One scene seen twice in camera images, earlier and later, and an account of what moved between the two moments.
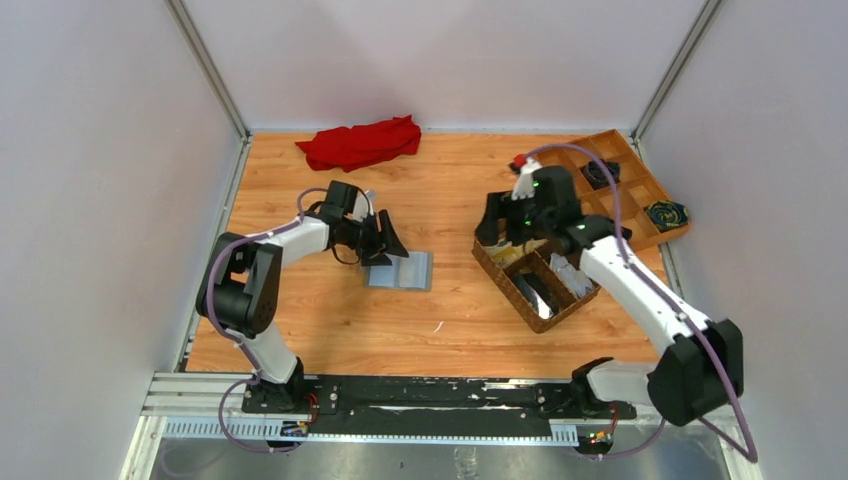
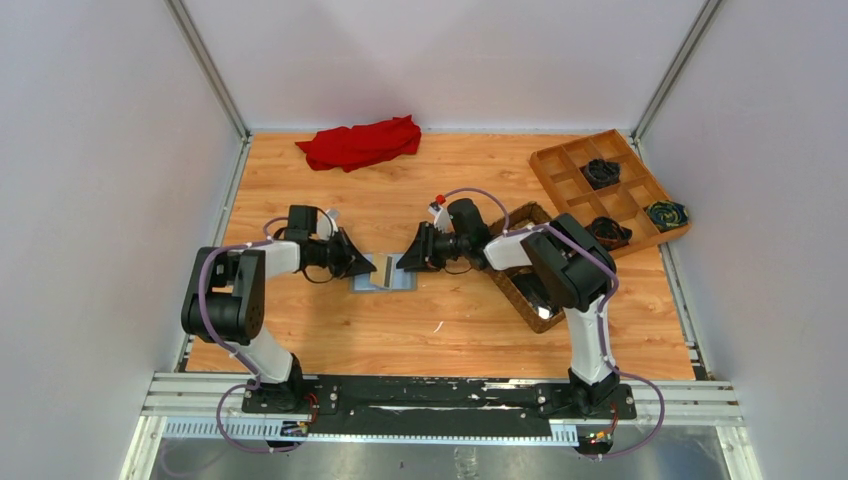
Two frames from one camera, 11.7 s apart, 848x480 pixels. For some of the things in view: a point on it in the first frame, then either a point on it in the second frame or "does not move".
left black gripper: x=374 y=237 -> x=342 y=253
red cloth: x=362 y=146 does not move
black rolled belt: x=596 y=176 does not move
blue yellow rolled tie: x=668 y=214 does not move
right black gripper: x=502 y=216 -> x=428 y=246
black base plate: x=438 y=406 does not move
